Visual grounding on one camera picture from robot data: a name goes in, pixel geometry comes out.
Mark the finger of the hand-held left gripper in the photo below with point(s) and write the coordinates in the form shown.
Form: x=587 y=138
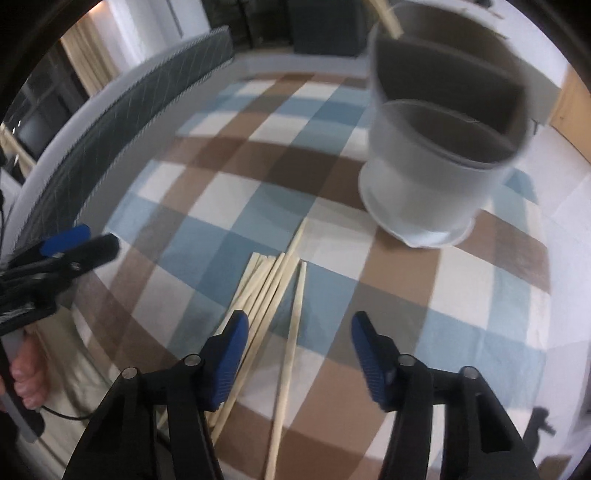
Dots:
x=92 y=254
x=64 y=240

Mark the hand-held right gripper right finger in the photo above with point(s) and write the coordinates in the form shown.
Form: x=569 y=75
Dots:
x=369 y=364

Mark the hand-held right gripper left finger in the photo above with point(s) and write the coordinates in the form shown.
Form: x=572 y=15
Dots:
x=231 y=360

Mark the pile of wooden chopsticks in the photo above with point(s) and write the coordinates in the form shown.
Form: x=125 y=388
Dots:
x=265 y=286

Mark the single wooden chopstick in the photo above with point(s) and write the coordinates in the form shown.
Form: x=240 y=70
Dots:
x=390 y=21

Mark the person's left hand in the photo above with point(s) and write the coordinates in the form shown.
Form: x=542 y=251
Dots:
x=30 y=374

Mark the dark furniture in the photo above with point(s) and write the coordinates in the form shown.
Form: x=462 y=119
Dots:
x=51 y=106

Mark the blue brown checkered rug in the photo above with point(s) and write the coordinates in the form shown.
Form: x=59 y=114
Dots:
x=221 y=194

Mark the grey bed with quilted cover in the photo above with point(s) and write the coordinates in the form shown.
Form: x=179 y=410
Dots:
x=138 y=101

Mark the beige curtain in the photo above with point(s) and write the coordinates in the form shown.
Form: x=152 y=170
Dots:
x=87 y=55

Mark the wooden door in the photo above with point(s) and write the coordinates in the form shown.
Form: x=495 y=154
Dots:
x=572 y=115

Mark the dark grey cabinet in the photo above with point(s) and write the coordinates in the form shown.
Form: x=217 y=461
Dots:
x=330 y=27

